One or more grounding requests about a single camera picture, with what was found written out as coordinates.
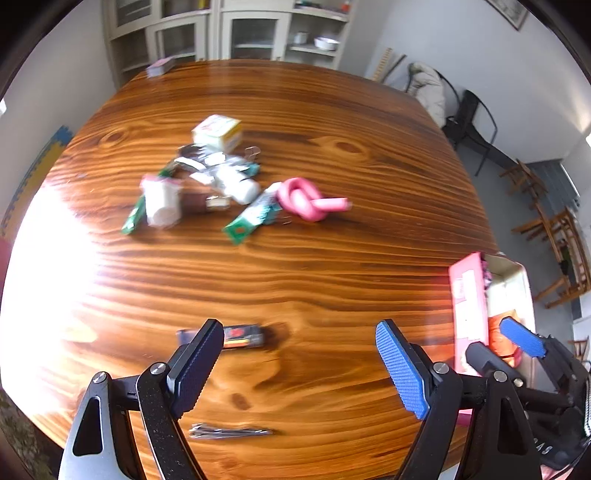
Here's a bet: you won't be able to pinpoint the teal binder clip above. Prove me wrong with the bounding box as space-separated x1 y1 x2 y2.
240 145 262 179

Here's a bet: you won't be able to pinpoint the wooden chairs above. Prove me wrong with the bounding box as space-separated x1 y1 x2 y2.
499 158 591 310

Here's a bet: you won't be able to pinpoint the pink cardboard box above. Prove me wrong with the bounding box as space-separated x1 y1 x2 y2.
449 251 537 416

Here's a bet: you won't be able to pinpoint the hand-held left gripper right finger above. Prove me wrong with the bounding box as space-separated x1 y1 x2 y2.
375 319 543 480

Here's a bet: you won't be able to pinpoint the small purple pink box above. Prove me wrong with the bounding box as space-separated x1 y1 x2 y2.
146 57 177 77

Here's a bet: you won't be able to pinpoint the blue yellow foam mat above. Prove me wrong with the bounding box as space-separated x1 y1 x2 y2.
0 124 75 241

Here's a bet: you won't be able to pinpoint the brown gold lipstick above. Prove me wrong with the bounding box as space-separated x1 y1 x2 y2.
181 190 232 214

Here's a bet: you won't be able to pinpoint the bundle of metal pins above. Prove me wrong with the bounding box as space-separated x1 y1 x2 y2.
189 423 274 440

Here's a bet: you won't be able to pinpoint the dark stick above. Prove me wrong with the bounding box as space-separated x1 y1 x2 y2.
381 54 407 85

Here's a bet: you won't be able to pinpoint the white pink cylinder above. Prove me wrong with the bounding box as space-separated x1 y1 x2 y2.
140 175 184 228

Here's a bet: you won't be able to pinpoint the black metal chair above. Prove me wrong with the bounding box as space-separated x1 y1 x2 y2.
442 89 498 177

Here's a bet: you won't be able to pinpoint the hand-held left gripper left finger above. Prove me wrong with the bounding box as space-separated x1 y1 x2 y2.
58 318 225 480

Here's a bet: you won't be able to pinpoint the long green packet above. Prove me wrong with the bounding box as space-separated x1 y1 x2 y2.
121 195 147 235

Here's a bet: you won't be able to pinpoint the framed wall picture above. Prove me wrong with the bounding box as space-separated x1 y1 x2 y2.
486 0 530 31

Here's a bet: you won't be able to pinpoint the white glass door cabinet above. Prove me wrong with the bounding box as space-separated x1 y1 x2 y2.
104 0 359 86

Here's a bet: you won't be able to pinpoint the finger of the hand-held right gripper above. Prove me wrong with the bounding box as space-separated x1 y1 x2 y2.
464 342 571 409
499 316 591 384

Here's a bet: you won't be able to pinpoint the black red small packet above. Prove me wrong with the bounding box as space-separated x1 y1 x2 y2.
177 323 265 352

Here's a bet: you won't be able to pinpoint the white cream tube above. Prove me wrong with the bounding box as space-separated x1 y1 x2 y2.
215 165 262 206

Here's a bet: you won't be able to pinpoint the light wooden stick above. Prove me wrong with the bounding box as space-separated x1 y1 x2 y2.
372 46 393 84

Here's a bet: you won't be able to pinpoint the pink foam twist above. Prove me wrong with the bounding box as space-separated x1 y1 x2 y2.
276 177 350 223

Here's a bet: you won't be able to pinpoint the beige jacket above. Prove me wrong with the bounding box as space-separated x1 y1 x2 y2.
408 62 447 128

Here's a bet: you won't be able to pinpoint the yellow white carton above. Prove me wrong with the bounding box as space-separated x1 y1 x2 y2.
191 114 243 151

